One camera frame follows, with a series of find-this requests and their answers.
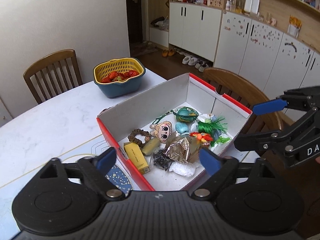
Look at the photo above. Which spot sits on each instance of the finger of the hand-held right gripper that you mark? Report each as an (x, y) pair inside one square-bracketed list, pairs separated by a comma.
[(255, 142), (268, 106)]

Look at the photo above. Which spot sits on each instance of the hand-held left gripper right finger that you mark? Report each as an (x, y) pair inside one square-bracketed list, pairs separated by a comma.
[(210, 161)]

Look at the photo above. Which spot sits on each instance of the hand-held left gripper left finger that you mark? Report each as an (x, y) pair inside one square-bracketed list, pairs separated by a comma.
[(106, 158)]

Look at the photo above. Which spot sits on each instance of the plastic bag of packets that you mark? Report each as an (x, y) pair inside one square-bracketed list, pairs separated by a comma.
[(220, 140)]

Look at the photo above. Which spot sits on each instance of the orange toy figure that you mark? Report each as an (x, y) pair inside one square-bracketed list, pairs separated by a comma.
[(202, 137)]

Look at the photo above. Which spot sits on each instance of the clear plastic wrap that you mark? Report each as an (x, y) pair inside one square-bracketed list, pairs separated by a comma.
[(182, 170)]

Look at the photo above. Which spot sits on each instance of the brown foil snack bag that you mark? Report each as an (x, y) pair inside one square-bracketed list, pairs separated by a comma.
[(182, 150)]

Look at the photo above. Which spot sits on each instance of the small yellow box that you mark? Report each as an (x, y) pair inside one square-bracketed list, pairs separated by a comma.
[(137, 157)]

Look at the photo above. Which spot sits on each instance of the light blue egg toy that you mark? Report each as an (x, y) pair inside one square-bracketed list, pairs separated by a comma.
[(181, 128)]

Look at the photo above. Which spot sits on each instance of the olive yellow pouch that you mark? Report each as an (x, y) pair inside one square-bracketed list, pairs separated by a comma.
[(150, 147)]

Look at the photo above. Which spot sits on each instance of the bag of black beads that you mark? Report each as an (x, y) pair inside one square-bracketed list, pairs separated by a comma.
[(161, 160)]

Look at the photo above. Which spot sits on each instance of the red cardboard box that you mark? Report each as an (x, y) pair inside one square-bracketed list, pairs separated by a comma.
[(160, 97)]

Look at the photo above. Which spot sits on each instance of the blue printed table mat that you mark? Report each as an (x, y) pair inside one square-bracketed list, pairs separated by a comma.
[(117, 177)]

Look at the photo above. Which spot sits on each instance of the curved-back wooden chair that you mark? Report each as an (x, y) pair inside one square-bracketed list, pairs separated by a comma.
[(232, 82)]

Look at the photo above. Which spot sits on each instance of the yellow and blue strainer basket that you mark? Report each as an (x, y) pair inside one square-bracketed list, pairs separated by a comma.
[(120, 90)]

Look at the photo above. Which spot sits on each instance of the white sneaker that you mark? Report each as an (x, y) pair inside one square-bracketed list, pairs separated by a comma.
[(204, 67), (199, 63)]

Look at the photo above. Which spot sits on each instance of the pile of strawberries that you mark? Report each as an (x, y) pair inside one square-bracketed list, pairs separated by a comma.
[(112, 76)]

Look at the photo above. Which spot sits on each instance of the yellow printed bag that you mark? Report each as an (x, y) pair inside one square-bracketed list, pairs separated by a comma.
[(294, 26)]

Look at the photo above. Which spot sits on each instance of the white fluffy slipper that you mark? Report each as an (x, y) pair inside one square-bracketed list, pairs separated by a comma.
[(193, 62), (186, 60)]

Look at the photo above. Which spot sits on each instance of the white flat box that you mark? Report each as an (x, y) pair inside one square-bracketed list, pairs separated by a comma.
[(255, 6), (247, 5)]

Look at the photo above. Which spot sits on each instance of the yellow slipper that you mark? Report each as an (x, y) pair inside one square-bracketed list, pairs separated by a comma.
[(171, 53), (165, 53)]

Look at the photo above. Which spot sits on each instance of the slatted wooden chair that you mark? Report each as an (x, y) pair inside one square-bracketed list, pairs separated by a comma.
[(50, 57)]

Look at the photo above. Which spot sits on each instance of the brown door mat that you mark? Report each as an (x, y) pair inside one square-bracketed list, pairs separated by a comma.
[(143, 48)]

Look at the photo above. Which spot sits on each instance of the dark door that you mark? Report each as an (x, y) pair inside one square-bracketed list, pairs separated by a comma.
[(135, 17)]

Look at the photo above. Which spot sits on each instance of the white wall cabinet unit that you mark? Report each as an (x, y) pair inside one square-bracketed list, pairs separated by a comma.
[(195, 27)]

